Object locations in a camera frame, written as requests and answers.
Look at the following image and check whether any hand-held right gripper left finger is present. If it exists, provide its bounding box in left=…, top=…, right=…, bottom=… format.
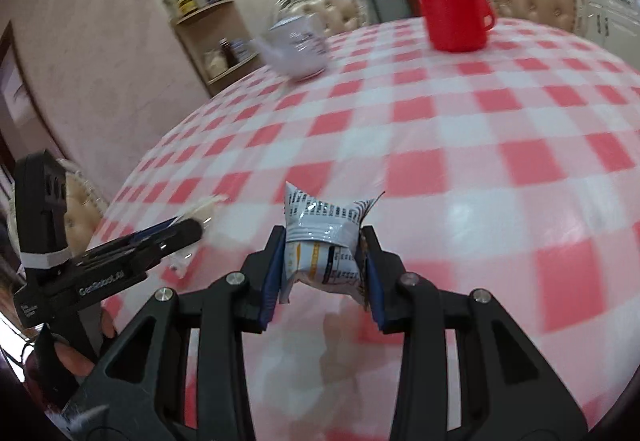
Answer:
left=62, top=223, right=288, bottom=441

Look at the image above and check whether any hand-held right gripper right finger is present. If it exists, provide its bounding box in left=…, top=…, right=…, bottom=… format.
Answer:
left=359, top=225, right=588, bottom=441

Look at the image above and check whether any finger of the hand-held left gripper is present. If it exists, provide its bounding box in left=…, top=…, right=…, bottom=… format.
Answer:
left=82, top=219, right=204, bottom=274
left=125, top=216, right=188, bottom=243

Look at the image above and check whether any pale snack packet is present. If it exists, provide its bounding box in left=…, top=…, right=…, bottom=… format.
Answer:
left=167, top=193, right=231, bottom=274

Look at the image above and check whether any white black-print snack packet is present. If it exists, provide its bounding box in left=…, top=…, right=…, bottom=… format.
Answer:
left=280, top=181, right=386, bottom=307

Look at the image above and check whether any person's left hand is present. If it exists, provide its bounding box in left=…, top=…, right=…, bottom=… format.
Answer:
left=52, top=308, right=118, bottom=378

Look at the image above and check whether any pale plastic bag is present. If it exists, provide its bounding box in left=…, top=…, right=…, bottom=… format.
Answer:
left=204, top=50, right=228, bottom=78

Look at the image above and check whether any wooden corner shelf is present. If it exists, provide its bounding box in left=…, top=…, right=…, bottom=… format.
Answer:
left=170, top=0, right=263, bottom=96

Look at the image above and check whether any red white checkered tablecloth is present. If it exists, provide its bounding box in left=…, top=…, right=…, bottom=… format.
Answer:
left=85, top=16, right=640, bottom=441

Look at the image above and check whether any white floral teapot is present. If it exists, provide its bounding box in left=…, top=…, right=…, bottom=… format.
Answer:
left=250, top=13, right=333, bottom=82

